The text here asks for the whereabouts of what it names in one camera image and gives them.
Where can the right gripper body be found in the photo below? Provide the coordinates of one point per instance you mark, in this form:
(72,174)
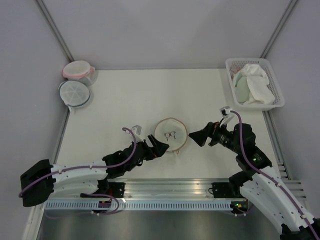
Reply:
(222,136)

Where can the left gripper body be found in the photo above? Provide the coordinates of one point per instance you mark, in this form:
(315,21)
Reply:
(148,154)

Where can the beige mesh laundry bag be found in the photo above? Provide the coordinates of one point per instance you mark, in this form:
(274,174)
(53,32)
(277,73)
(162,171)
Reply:
(173,132)

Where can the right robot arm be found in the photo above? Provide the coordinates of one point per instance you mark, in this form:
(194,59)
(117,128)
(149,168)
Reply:
(259,182)

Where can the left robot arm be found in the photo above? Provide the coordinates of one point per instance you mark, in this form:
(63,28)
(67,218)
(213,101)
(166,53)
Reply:
(44,181)

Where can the blue trimmed mesh laundry bag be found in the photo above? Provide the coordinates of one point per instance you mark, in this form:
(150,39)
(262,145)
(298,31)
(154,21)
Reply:
(74,94)

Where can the pink trimmed mesh laundry bag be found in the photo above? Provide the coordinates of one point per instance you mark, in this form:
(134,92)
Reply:
(80,71)

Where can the mint green cloth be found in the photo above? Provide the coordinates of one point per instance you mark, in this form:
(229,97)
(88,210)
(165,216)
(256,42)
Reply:
(241,88)

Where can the white plastic basket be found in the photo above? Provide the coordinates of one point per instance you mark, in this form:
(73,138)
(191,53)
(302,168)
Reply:
(233,65)

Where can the white cloth in basket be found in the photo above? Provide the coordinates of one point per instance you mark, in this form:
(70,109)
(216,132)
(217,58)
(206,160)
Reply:
(258,83)

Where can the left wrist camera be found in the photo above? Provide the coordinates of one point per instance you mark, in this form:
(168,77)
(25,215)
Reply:
(137,131)

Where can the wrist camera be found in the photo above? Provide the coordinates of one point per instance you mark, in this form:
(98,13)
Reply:
(226,115)
(137,131)

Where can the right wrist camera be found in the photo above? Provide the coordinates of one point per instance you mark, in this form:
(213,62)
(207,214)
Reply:
(226,115)

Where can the aluminium mounting rail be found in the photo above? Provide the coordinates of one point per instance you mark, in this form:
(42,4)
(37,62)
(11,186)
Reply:
(145,189)

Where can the white slotted cable duct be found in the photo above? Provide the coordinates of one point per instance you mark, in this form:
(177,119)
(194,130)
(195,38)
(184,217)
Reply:
(170,205)

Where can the right aluminium frame post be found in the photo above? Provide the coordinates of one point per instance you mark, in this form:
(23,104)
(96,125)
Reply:
(279,27)

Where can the aluminium frame post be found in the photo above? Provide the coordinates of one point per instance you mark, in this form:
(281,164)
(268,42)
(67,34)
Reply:
(279,27)
(54,29)

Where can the left aluminium frame post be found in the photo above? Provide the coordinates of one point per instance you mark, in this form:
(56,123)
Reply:
(54,29)

